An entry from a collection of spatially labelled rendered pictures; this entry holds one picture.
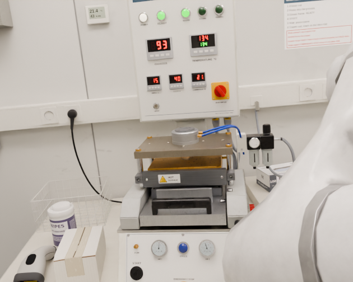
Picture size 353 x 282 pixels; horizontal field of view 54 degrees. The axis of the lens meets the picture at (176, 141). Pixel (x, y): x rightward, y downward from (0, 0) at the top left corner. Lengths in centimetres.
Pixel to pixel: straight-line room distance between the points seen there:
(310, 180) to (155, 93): 89
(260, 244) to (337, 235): 7
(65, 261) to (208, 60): 72
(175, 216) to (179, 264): 12
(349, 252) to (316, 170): 9
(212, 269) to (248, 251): 62
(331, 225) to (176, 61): 94
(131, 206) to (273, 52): 96
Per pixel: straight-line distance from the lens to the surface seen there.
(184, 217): 90
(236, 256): 31
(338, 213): 25
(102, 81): 155
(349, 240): 24
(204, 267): 91
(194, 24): 113
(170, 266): 92
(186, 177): 95
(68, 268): 108
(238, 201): 90
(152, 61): 114
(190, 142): 99
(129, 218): 93
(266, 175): 146
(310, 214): 27
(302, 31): 164
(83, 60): 157
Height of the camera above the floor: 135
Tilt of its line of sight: 14 degrees down
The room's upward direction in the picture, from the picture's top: 5 degrees counter-clockwise
